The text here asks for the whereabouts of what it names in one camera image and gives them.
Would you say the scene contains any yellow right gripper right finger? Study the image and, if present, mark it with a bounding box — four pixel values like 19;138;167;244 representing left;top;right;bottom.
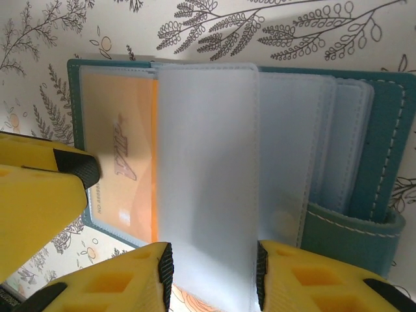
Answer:
254;239;413;312

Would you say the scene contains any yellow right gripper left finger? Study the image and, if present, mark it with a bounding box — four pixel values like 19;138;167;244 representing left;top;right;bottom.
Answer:
14;240;176;312

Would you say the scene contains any orange credit card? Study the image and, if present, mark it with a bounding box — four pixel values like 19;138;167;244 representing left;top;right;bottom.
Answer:
83;71;160;244

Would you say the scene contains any teal leather card holder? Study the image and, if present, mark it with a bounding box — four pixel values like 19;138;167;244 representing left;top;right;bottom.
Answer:
66;58;416;281

